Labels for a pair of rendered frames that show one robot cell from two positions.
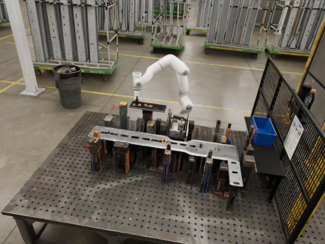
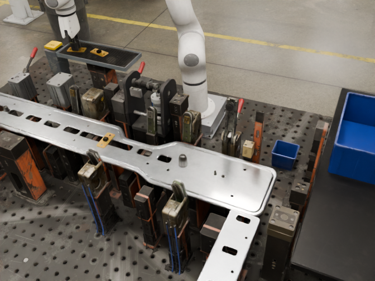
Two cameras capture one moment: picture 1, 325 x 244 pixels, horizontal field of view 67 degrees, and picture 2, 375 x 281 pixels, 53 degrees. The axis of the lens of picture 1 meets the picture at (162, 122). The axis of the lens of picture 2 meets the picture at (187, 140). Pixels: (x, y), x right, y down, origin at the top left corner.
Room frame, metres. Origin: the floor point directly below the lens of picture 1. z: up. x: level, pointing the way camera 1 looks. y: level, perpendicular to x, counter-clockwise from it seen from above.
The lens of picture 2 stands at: (0.88, -0.72, 2.00)
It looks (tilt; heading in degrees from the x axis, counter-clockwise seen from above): 43 degrees down; 21
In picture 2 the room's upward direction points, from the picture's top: 4 degrees counter-clockwise
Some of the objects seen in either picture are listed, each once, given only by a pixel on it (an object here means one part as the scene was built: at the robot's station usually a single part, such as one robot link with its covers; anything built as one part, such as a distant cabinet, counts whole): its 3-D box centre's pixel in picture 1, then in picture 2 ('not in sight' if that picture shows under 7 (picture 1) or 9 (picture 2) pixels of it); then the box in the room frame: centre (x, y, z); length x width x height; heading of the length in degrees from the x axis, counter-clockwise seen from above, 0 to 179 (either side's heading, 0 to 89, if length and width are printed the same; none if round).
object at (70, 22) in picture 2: (137, 93); (69, 22); (2.19, 0.27, 1.29); 0.10 x 0.07 x 0.11; 8
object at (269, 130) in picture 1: (262, 130); (362, 135); (1.98, -0.96, 1.09); 0.30 x 0.17 x 0.13; 173
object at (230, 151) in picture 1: (161, 142); (100, 141); (1.81, -0.01, 1.00); 1.38 x 0.22 x 0.02; 83
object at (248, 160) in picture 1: (244, 174); (277, 249); (1.60, -0.75, 0.88); 0.08 x 0.08 x 0.36; 83
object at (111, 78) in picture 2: (147, 125); (108, 96); (2.18, 0.16, 0.92); 0.10 x 0.08 x 0.45; 83
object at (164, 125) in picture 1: (163, 138); (129, 129); (2.02, -0.02, 0.89); 0.13 x 0.11 x 0.38; 173
